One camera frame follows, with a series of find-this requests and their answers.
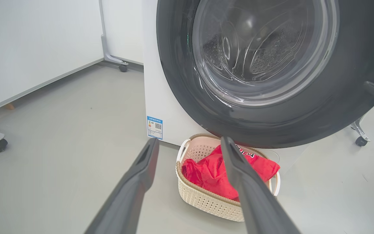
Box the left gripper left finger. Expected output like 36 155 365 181
84 137 160 234

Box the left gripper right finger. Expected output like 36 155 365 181
220 136 301 234

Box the red jersey with print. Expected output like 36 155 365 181
200 145 281 202

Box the red cloth garment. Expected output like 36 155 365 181
181 158 207 188

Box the round black glass washer door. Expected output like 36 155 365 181
156 0 374 149

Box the cream perforated laundry basket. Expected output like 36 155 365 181
176 133 281 222

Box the washing machine drum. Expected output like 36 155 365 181
203 0 324 82

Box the white front-load washing machine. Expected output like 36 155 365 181
142 0 311 177

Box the blue energy label sticker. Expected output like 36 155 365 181
146 116 163 140

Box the white partition panel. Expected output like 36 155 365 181
104 0 144 65
0 0 105 117

